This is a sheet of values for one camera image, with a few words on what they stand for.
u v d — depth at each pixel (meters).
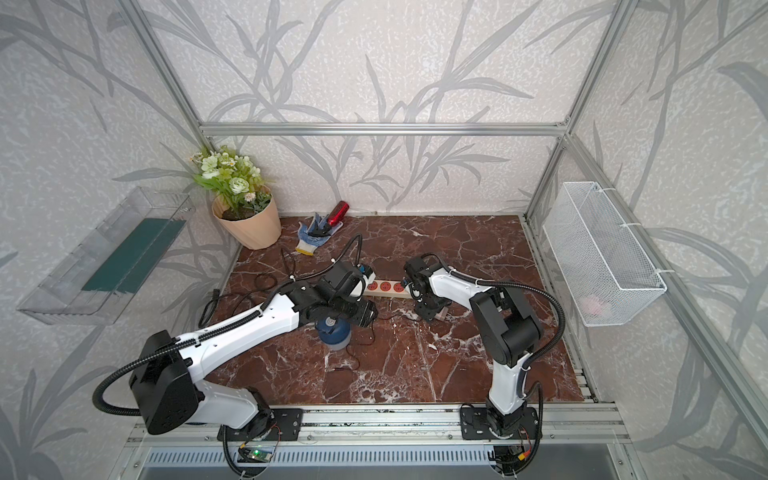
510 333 0.49
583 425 0.76
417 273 0.77
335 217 1.18
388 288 0.96
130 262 0.60
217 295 1.01
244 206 1.02
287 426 0.74
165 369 0.40
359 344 0.87
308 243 1.12
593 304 0.71
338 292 0.61
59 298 0.58
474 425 0.73
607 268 0.61
